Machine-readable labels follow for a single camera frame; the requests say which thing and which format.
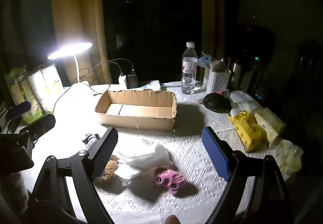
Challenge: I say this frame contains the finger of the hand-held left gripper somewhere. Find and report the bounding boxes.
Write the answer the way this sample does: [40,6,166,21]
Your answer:
[4,100,32,125]
[19,114,56,147]

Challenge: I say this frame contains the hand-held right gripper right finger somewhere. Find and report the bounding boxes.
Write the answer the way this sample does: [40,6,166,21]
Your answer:
[201,126,294,224]

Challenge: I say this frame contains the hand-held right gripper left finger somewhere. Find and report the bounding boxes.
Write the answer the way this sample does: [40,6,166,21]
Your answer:
[28,127,119,224]

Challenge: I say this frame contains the brown loofah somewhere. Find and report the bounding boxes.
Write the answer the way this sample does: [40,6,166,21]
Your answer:
[97,160,119,182]

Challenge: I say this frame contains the grey sock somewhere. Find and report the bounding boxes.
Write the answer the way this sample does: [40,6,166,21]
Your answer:
[81,133,101,146]

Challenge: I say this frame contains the white cloth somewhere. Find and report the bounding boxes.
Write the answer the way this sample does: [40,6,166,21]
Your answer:
[115,144,174,180]

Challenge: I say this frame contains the cardboard box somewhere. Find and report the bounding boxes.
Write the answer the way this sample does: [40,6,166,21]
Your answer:
[95,89,178,131]

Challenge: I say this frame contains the pink plush toy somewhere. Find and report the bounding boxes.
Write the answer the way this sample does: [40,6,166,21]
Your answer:
[151,167,185,190]

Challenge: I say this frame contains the person's left forearm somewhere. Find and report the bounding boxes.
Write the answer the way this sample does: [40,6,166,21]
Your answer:
[6,171,29,214]

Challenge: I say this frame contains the green package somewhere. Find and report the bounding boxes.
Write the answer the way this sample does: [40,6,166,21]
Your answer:
[4,65,48,124]

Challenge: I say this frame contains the white tablecloth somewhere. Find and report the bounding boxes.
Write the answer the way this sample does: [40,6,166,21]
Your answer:
[20,80,290,224]

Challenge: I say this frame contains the yellow packet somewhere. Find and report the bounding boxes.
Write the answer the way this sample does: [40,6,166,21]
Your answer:
[228,110,267,152]

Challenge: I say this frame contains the paper cup pack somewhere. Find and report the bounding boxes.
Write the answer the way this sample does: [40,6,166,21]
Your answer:
[26,63,65,114]

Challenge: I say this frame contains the black round pouch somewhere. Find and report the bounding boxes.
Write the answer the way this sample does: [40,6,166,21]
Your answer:
[203,93,231,113]

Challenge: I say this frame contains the white plastic packet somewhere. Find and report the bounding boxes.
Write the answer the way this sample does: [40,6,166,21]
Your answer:
[231,90,260,114]

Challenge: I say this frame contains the pale yellow tissue pack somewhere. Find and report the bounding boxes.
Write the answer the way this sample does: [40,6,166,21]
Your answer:
[254,107,286,146]
[274,140,304,174]

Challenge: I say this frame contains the black charger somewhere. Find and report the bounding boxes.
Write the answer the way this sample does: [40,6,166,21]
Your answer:
[127,71,138,89]

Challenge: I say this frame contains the white plastic basket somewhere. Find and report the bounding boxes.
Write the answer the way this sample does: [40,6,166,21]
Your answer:
[203,65,232,94]

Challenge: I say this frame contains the white desk lamp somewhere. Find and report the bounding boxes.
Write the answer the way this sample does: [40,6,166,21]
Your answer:
[47,42,94,88]

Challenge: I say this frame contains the paper booklet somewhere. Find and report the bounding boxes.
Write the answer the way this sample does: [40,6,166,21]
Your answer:
[137,80,162,91]

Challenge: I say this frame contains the clear water bottle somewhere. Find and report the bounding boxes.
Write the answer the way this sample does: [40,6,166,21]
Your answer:
[181,42,198,95]

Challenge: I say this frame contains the steel thermos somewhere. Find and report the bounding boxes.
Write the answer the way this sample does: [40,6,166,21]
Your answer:
[228,61,243,91]

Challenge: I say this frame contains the yellow curtain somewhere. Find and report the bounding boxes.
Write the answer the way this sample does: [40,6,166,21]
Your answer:
[198,0,225,63]
[52,0,105,86]

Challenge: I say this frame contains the black lamp cable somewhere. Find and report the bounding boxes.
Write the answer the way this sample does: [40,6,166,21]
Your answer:
[53,68,104,115]

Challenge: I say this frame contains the black charger cable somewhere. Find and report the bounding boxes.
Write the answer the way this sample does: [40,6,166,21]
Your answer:
[93,59,135,77]

